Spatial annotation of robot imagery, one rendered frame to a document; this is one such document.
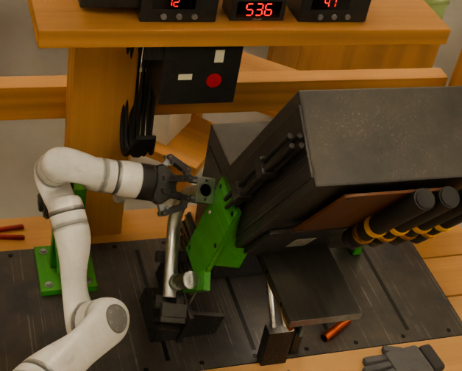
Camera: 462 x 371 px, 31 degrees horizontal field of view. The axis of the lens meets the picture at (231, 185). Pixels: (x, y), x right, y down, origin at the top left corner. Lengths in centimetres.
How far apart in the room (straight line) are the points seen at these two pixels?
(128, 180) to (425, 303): 86
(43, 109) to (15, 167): 178
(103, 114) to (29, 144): 200
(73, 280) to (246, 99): 71
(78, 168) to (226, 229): 32
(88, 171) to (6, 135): 231
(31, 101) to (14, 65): 247
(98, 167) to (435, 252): 106
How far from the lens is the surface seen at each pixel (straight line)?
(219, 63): 179
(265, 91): 211
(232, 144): 192
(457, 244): 242
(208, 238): 178
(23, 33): 473
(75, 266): 165
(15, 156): 384
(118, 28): 168
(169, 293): 187
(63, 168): 163
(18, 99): 198
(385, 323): 209
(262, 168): 147
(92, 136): 196
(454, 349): 210
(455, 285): 229
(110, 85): 188
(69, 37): 167
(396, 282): 220
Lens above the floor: 236
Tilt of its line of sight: 38 degrees down
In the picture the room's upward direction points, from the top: 11 degrees clockwise
